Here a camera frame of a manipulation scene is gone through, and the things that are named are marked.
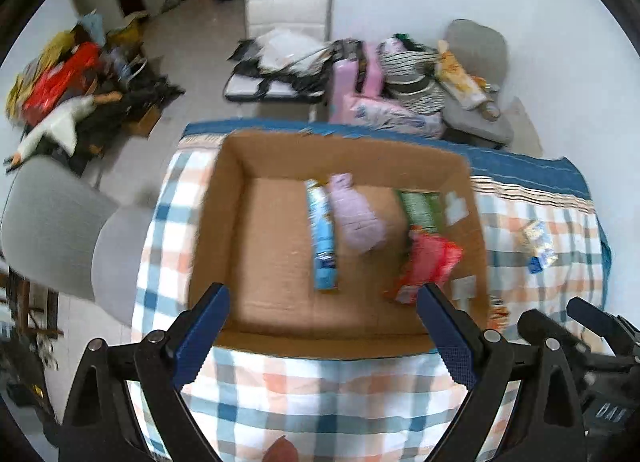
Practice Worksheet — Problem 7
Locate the pink and blue diaper pack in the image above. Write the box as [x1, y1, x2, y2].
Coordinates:
[341, 92, 447, 139]

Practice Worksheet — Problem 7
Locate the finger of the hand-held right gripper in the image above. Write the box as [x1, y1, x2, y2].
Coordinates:
[566, 296, 640, 359]
[516, 309, 593, 360]

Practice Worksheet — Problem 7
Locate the purple soft pouch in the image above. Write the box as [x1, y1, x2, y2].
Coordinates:
[326, 172, 388, 255]

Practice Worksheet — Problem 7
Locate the dark clothing pile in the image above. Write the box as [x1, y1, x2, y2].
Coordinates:
[70, 55, 187, 178]

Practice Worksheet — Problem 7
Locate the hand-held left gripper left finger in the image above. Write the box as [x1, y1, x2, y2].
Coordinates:
[59, 282, 231, 462]

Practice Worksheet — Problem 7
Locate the red snack packet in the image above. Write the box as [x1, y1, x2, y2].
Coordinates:
[384, 226, 465, 304]

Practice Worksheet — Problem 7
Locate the yellow and blue packet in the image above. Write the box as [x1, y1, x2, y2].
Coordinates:
[515, 219, 558, 274]

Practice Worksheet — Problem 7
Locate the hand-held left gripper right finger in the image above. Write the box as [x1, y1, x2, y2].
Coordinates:
[416, 282, 587, 462]

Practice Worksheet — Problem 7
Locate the yellow snack bag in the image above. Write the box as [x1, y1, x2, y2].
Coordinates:
[434, 40, 488, 109]

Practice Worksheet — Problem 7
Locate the grey fabric chair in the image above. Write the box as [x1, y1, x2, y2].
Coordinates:
[0, 157, 151, 328]

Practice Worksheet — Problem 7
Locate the small cardboard box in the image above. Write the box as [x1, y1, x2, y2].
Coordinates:
[122, 103, 163, 138]

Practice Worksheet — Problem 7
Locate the blue snack tube packet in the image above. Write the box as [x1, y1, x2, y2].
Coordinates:
[304, 178, 341, 293]

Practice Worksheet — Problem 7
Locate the white padded chair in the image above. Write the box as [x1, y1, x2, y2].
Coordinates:
[243, 0, 335, 43]

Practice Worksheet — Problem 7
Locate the brown cardboard box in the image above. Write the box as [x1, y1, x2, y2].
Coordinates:
[187, 129, 492, 359]

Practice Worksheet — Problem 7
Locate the plaid blanket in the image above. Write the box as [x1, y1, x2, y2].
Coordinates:
[131, 135, 608, 462]

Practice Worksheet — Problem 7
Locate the orange patterned packet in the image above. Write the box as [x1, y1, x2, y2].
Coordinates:
[484, 295, 512, 334]

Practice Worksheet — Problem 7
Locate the clear plastic bags pile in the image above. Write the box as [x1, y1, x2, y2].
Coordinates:
[254, 27, 331, 74]

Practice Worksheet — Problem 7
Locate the pink suitcase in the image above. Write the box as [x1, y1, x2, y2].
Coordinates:
[327, 40, 385, 124]

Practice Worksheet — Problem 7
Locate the striped clothing pile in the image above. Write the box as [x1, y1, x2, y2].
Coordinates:
[376, 34, 447, 116]

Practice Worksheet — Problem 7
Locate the grey cushioned chair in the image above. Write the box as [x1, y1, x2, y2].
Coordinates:
[440, 19, 516, 149]

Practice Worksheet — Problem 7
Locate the red plastic bag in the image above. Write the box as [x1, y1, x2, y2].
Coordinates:
[21, 41, 103, 125]

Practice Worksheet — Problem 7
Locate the white goose plush toy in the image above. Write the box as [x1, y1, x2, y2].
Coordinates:
[5, 94, 98, 172]

